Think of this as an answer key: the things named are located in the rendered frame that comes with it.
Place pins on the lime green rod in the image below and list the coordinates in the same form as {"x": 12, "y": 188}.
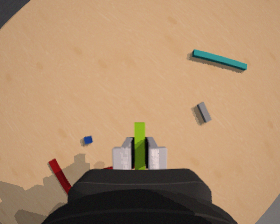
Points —
{"x": 139, "y": 136}

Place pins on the short grey rod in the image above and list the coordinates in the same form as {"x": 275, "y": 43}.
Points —
{"x": 204, "y": 112}

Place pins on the turquoise rod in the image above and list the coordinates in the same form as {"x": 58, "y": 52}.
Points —
{"x": 219, "y": 59}

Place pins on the small blue cube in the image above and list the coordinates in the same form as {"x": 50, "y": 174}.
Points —
{"x": 88, "y": 139}

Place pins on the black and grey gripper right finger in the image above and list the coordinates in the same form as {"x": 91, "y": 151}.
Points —
{"x": 155, "y": 156}

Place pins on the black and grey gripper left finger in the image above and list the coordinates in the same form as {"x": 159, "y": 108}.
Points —
{"x": 123, "y": 157}

